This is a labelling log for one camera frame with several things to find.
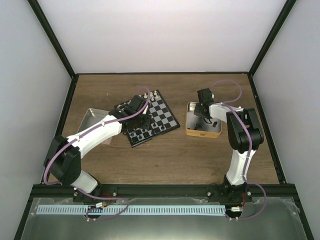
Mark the black chess pieces in tin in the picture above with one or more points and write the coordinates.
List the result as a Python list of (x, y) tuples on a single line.
[(204, 126)]

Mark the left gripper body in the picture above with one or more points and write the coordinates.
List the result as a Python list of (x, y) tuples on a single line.
[(141, 124)]

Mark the gold metal tin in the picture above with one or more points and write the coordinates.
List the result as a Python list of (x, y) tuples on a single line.
[(192, 119)]

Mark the black aluminium frame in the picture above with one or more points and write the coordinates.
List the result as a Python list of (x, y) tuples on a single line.
[(282, 189)]

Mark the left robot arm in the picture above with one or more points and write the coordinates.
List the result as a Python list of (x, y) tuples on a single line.
[(63, 160)]

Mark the blue slotted cable duct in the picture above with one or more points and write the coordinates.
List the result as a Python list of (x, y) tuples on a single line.
[(133, 210)]

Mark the white chess pieces group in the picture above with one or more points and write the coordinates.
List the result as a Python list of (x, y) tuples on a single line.
[(153, 96)]

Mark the black and white chessboard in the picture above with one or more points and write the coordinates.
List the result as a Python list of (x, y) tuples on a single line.
[(160, 114)]

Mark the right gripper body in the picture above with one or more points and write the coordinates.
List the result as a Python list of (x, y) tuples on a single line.
[(198, 112)]

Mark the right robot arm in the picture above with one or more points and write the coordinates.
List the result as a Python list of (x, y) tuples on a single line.
[(245, 135)]

